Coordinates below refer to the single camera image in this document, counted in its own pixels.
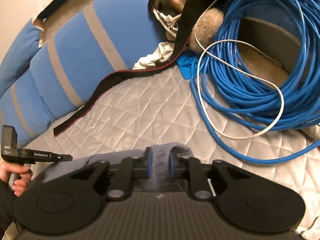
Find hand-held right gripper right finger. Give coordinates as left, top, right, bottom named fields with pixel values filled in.
left=168, top=151, right=252, bottom=200

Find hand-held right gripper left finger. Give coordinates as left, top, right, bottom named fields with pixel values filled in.
left=70, top=148, right=152, bottom=200

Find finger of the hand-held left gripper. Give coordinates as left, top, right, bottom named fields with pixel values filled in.
left=34, top=151, right=73, bottom=163

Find grey sweatpants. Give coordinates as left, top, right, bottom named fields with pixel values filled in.
left=42, top=142, right=190, bottom=193

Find person's left forearm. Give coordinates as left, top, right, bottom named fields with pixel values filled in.
left=0, top=180, right=19, bottom=233

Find person's left hand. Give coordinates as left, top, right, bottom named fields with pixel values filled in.
left=0, top=161, right=33, bottom=197

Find blue pillow with grey stripes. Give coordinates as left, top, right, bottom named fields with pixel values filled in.
left=30, top=0, right=167, bottom=117
left=0, top=72, right=55, bottom=146

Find black belt with red edge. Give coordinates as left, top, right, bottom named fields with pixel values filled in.
left=53, top=0, right=225, bottom=137

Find plain blue pillow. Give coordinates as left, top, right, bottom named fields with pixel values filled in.
left=0, top=25, right=42, bottom=98

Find bright blue cloth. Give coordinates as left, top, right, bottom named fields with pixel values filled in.
left=177, top=55, right=201, bottom=80

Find white crumpled cloth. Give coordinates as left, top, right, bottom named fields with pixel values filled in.
left=132, top=42, right=176, bottom=70

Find tan plush toy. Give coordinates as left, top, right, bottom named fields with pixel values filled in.
left=187, top=7, right=225, bottom=53

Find black and white sneaker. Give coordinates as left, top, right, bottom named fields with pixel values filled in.
left=152, top=7, right=182, bottom=38

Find blue cable coil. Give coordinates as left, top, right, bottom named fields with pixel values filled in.
left=177, top=0, right=320, bottom=165

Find white cable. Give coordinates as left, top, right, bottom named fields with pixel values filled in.
left=195, top=0, right=285, bottom=198

